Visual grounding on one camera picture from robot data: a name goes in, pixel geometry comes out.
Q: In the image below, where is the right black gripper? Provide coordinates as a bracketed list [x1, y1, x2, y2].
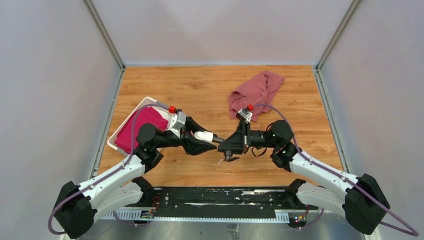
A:
[217, 120, 279, 155]

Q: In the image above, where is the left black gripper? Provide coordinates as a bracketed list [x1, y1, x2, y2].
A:
[154, 117, 217, 156]

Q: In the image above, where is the white pipe elbow fitting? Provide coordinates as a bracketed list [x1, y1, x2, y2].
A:
[194, 131, 214, 143]

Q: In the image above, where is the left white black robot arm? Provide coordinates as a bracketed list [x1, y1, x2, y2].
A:
[47, 117, 223, 239]

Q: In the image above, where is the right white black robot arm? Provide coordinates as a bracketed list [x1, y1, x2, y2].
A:
[212, 120, 390, 235]

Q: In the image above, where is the magenta cloth in basket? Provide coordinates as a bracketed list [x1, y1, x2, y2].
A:
[113, 106, 169, 154]

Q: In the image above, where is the white plastic basket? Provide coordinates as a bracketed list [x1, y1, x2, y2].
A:
[106, 96, 180, 156]

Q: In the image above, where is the dusty pink cloth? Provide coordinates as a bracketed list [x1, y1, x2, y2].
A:
[228, 70, 285, 122]

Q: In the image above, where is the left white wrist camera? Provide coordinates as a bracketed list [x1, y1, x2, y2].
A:
[167, 111, 187, 139]

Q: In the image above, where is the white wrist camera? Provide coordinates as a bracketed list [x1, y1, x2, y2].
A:
[167, 111, 187, 139]
[236, 108, 253, 124]

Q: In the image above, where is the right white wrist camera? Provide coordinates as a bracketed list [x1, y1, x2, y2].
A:
[236, 108, 253, 124]

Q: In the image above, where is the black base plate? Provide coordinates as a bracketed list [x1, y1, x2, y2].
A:
[131, 186, 318, 221]

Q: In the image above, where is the aluminium frame rail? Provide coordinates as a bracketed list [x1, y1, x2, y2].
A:
[103, 186, 320, 224]

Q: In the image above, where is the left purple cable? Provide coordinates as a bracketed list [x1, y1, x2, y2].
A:
[47, 103, 176, 236]

